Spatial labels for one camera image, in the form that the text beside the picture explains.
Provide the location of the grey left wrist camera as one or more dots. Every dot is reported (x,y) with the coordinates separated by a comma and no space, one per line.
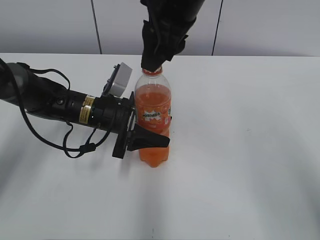
(118,81)

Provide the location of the orange Mirinda soda bottle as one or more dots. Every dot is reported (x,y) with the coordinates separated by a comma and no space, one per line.
(153,102)

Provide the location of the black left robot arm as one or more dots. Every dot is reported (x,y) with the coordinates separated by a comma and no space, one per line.
(41,97)

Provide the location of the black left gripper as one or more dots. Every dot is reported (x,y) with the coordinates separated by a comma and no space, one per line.
(112,115)

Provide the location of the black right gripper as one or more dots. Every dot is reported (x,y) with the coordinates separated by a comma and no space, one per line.
(164,33)

